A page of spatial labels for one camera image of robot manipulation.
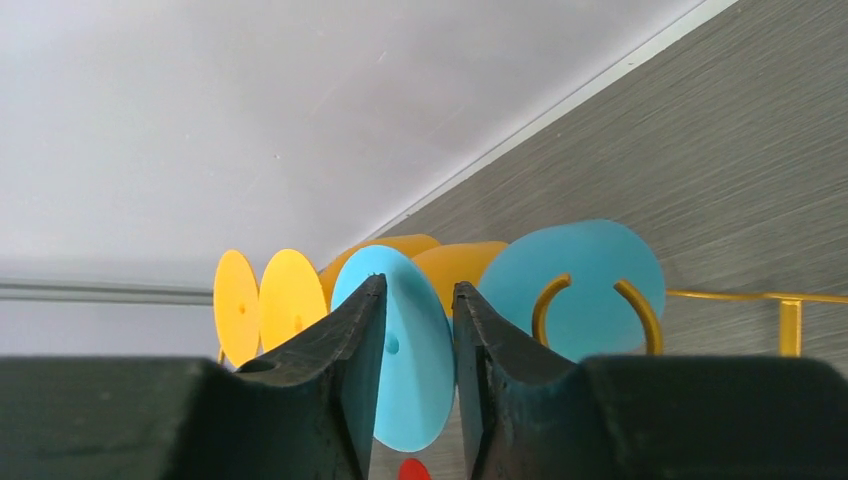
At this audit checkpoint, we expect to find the red wine glass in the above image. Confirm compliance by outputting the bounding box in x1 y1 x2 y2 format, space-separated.
397 458 432 480

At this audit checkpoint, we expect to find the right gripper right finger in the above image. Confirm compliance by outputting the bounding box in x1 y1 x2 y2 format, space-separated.
453 282 847 479

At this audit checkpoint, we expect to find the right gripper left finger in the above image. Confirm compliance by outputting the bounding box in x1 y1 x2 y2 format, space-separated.
1 275 387 479

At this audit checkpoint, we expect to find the gold wire glass rack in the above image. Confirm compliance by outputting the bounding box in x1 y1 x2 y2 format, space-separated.
531 272 848 359

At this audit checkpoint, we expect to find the left aluminium frame post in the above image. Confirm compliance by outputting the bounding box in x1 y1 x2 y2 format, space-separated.
1 279 213 306

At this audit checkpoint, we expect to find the blue wine glass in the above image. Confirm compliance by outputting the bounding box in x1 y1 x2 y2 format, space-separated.
331 219 666 452

